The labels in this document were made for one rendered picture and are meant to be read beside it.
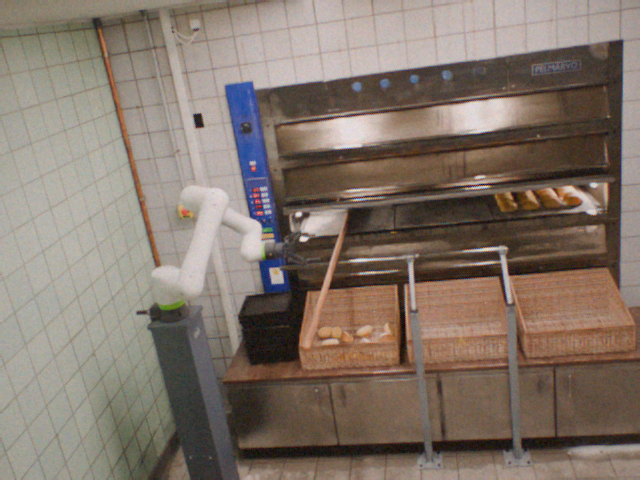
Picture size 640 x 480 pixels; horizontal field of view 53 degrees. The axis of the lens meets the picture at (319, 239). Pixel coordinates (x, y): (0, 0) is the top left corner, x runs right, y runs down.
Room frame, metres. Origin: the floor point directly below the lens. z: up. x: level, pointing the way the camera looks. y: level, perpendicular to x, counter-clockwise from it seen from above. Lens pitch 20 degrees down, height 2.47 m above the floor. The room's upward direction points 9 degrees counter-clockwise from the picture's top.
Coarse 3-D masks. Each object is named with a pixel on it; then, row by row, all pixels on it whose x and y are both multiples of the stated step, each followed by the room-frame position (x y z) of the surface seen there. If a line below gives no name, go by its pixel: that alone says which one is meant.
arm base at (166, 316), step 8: (184, 304) 2.78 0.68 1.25; (144, 312) 2.81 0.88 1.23; (152, 312) 2.78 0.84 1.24; (160, 312) 2.77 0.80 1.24; (168, 312) 2.74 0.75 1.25; (176, 312) 2.74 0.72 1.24; (184, 312) 2.76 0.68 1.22; (152, 320) 2.76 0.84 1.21; (160, 320) 2.75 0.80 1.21; (168, 320) 2.73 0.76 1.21; (176, 320) 2.73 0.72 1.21
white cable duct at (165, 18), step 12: (168, 12) 3.72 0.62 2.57; (168, 24) 3.71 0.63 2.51; (168, 36) 3.72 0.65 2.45; (168, 48) 3.72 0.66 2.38; (180, 72) 3.72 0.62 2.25; (180, 84) 3.71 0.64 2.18; (180, 96) 3.72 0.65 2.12; (180, 108) 3.72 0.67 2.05; (192, 132) 3.71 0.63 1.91; (192, 144) 3.71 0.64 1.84; (192, 156) 3.72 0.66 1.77; (216, 240) 3.71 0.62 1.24; (216, 252) 3.71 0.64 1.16; (216, 264) 3.72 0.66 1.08; (228, 300) 3.71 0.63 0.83; (228, 312) 3.71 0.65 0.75; (228, 324) 3.72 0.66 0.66
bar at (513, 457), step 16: (384, 256) 3.19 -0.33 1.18; (400, 256) 3.16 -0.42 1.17; (416, 256) 3.14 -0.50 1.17; (432, 256) 3.13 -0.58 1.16; (512, 304) 2.85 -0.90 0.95; (416, 320) 2.93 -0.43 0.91; (512, 320) 2.84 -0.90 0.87; (416, 336) 2.93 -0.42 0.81; (512, 336) 2.84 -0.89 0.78; (416, 352) 2.93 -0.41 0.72; (512, 352) 2.84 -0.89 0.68; (512, 368) 2.84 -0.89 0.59; (512, 384) 2.84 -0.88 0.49; (512, 400) 2.84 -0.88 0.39; (512, 416) 2.85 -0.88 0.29; (432, 448) 2.92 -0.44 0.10; (432, 464) 2.91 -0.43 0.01; (512, 464) 2.81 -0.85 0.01; (528, 464) 2.79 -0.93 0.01
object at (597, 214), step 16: (448, 224) 3.52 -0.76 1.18; (464, 224) 3.48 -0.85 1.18; (480, 224) 3.45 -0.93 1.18; (496, 224) 3.43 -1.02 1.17; (512, 224) 3.41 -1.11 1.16; (528, 224) 3.40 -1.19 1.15; (304, 240) 3.64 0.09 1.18; (320, 240) 3.61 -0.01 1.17; (336, 240) 3.60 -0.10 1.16; (352, 240) 3.58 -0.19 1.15
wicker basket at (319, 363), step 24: (360, 288) 3.55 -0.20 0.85; (384, 288) 3.52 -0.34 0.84; (312, 312) 3.57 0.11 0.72; (336, 312) 3.54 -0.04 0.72; (360, 312) 3.51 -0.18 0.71; (384, 312) 3.48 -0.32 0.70; (312, 360) 3.23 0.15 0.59; (336, 360) 3.12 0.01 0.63; (360, 360) 3.09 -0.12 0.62; (384, 360) 3.07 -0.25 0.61
